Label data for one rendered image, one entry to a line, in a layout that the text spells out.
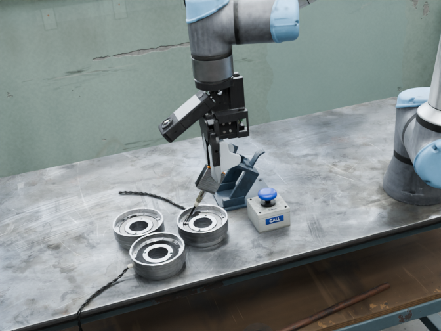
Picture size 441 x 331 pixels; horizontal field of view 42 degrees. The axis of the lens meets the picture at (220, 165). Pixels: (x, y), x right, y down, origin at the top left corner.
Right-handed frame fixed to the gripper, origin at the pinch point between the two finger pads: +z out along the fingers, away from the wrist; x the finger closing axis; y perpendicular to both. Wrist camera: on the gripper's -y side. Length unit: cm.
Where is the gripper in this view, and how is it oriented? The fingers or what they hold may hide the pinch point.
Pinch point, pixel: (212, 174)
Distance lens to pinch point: 113.0
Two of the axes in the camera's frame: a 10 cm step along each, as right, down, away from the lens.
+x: -2.5, -4.4, 8.6
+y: 9.6, -1.9, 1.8
